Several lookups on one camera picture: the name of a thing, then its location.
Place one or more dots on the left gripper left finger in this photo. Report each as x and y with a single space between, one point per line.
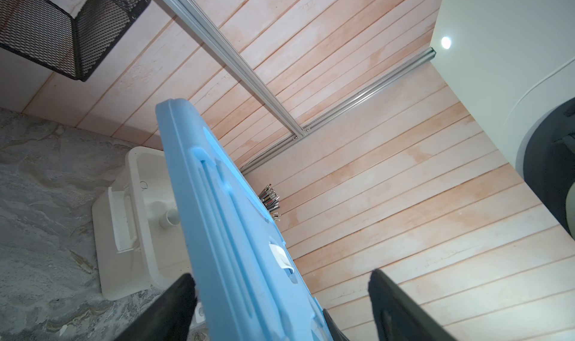
169 317

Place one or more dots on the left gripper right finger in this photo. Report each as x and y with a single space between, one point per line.
397 316

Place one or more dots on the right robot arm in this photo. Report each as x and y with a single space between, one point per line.
548 163

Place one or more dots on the blue plastic bin lid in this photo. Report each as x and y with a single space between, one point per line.
248 284

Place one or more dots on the white plastic storage bin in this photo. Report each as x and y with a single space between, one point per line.
134 253

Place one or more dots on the black mesh wall basket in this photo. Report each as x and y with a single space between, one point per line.
73 46

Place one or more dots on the bundle of pencils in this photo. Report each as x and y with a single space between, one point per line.
270 199

